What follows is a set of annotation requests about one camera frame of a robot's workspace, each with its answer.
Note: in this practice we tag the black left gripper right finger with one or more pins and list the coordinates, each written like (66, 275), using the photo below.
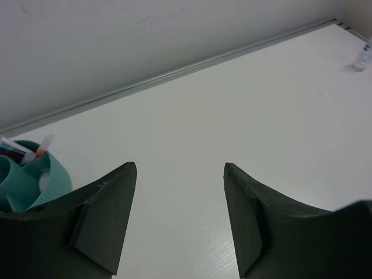
(276, 236)

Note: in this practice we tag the clear tape roll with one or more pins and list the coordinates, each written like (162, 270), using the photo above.
(43, 180)

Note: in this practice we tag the small blue cap bottle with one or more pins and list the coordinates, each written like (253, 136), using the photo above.
(363, 59)

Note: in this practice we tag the green highlighter pen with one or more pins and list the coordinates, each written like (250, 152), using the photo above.
(28, 158)

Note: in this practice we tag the teal round organizer container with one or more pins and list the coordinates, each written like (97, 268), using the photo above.
(19, 184)

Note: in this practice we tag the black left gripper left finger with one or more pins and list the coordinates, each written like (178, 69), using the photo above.
(79, 235)

